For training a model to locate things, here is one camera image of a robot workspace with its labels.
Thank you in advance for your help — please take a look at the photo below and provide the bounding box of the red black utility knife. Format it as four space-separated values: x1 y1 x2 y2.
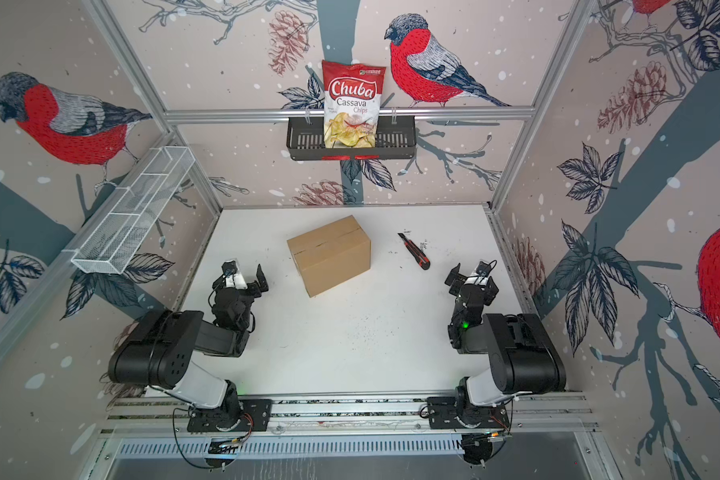
398 233 431 270

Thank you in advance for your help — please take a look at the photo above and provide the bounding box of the brown cardboard express box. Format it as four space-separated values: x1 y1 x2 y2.
287 216 372 298

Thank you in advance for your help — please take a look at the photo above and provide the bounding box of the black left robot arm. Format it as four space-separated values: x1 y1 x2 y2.
107 260 269 422

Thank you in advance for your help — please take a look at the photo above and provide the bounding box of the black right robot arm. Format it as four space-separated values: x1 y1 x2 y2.
444 260 567 423

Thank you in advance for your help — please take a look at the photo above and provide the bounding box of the Chuba cassava chips bag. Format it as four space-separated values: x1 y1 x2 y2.
322 61 386 148

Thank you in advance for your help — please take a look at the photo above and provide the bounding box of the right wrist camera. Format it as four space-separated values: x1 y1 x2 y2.
466 260 498 287

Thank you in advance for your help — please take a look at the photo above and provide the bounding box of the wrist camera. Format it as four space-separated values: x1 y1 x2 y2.
222 259 247 290
466 260 498 287

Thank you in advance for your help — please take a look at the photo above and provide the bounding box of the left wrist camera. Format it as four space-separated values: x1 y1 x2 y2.
222 259 247 290

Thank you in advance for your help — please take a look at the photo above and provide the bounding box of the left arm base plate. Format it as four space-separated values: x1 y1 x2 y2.
187 399 273 434

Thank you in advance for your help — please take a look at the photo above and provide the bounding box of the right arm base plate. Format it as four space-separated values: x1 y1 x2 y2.
419 396 510 430

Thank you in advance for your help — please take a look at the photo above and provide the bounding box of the white wire mesh shelf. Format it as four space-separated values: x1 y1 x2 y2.
71 146 195 274

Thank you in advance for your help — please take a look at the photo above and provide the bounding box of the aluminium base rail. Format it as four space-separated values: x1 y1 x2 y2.
104 391 598 434

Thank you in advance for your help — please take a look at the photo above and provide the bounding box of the black wire wall basket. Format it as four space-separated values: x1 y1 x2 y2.
286 114 417 161

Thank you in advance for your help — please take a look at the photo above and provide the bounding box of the aluminium frame crossbar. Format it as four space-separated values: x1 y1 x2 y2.
163 106 536 125

